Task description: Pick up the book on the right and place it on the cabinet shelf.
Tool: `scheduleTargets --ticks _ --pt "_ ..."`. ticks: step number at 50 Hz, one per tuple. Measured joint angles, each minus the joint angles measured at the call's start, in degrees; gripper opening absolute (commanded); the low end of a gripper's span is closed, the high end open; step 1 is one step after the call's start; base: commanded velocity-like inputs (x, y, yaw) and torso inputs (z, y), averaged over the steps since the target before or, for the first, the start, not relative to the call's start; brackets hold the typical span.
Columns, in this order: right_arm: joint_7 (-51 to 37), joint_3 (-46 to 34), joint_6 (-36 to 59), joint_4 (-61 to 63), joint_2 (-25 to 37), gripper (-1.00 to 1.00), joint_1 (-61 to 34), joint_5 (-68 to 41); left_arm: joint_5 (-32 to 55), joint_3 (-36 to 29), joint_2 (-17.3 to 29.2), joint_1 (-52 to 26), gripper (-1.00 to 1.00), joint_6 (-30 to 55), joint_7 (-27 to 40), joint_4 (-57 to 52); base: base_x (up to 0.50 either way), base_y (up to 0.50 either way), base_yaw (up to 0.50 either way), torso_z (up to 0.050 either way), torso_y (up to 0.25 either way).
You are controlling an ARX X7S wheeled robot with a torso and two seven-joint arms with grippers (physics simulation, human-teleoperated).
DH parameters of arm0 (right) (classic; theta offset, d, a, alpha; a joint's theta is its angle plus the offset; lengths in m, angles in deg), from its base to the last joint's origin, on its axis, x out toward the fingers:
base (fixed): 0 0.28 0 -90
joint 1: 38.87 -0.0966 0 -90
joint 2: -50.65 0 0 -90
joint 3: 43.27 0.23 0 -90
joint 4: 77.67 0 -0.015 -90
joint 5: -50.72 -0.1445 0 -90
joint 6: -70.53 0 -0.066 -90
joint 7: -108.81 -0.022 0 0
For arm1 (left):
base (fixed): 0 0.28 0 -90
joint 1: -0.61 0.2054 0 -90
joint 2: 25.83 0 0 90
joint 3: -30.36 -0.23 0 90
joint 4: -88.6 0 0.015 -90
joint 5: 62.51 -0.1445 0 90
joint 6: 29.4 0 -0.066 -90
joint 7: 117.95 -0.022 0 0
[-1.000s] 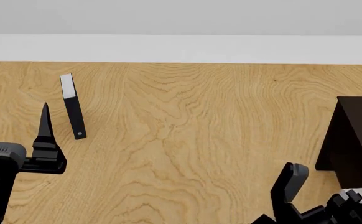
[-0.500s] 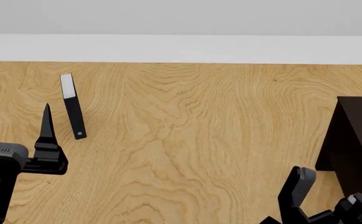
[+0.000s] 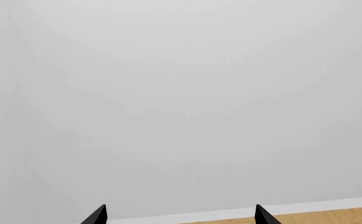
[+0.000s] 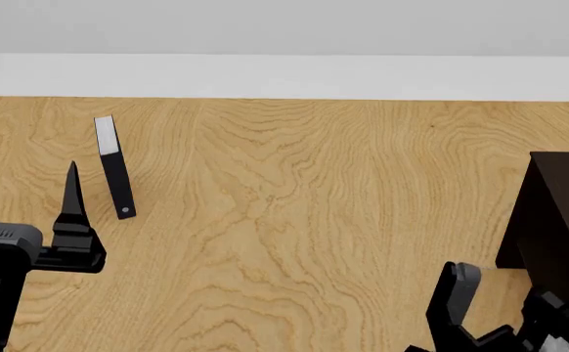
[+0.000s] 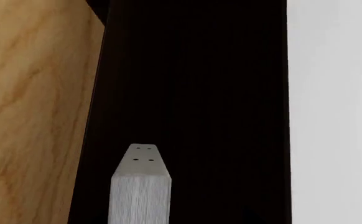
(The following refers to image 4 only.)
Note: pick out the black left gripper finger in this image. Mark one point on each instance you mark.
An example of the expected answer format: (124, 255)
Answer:
(72, 212)

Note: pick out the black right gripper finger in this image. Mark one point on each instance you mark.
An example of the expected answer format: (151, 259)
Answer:
(453, 293)
(553, 315)

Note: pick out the black and silver bar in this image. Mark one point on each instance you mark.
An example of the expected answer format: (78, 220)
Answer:
(116, 176)

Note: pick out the dark brown wooden cabinet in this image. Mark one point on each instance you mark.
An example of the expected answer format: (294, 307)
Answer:
(558, 220)

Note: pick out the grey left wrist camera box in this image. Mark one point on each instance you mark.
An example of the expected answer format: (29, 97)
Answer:
(1, 236)

